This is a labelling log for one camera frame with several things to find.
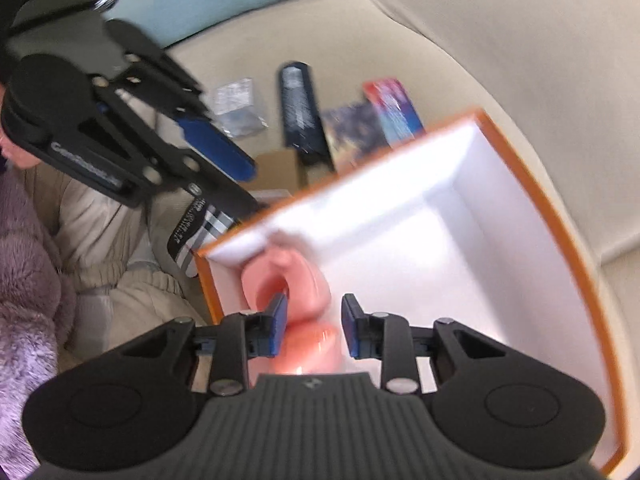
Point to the purple fuzzy garment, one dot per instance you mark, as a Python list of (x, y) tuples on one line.
[(25, 310)]

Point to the beige sofa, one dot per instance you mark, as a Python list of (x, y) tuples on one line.
[(475, 35)]

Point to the red and blue flat box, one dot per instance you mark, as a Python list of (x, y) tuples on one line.
[(397, 110)]

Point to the pink glossy toy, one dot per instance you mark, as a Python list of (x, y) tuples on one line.
[(305, 290)]

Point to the plaid packet with black label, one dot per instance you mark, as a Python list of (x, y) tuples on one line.
[(192, 232)]

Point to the clear plastic packet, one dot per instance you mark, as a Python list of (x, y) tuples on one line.
[(237, 107)]

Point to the orange box with white inside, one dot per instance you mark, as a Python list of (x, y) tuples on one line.
[(450, 240)]

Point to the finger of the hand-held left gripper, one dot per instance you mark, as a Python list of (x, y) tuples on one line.
[(220, 147), (170, 160)]

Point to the black cylindrical tube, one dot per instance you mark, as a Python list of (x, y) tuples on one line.
[(300, 115)]

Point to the brown cardboard box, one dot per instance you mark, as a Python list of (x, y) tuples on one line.
[(277, 170)]

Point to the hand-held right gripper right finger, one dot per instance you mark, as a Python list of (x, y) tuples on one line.
[(350, 330)]

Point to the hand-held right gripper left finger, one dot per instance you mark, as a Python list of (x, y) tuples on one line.
[(278, 327)]

